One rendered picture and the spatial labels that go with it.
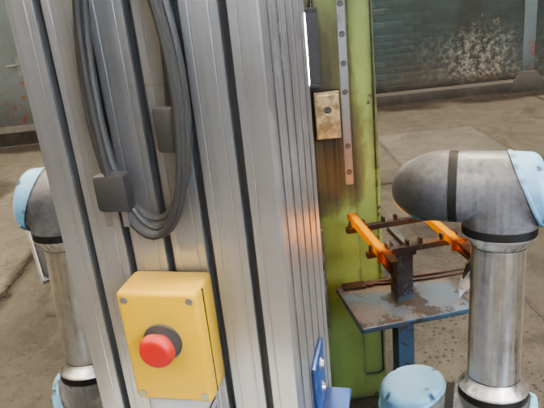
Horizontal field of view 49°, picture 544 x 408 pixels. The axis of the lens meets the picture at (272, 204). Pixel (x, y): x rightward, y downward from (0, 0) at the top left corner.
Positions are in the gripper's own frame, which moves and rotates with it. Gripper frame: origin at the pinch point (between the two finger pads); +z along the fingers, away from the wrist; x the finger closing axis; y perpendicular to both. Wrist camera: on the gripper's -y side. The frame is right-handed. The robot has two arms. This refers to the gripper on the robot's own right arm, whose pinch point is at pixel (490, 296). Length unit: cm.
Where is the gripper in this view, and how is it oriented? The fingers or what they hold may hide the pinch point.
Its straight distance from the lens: 163.5
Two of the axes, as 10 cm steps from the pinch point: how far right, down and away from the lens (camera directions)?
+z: 1.0, 9.3, 3.5
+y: -2.0, 3.6, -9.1
